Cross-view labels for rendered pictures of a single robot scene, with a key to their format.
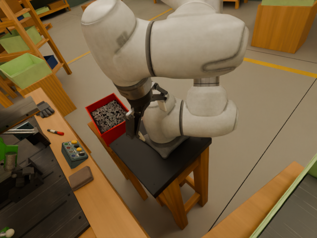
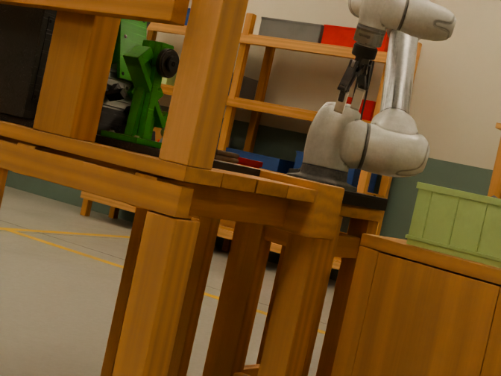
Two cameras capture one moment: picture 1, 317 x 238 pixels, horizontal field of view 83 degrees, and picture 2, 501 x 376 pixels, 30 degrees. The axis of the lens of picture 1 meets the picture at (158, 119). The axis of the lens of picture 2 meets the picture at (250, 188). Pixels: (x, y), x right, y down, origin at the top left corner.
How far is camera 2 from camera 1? 2.66 m
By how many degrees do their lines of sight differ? 48
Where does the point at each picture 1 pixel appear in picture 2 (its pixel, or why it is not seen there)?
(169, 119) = (356, 124)
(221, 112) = (414, 133)
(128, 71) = (389, 12)
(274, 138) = not seen: outside the picture
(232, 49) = (449, 19)
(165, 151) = (332, 181)
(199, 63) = (433, 19)
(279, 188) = not seen: hidden behind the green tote
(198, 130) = (388, 146)
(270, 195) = not seen: hidden behind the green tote
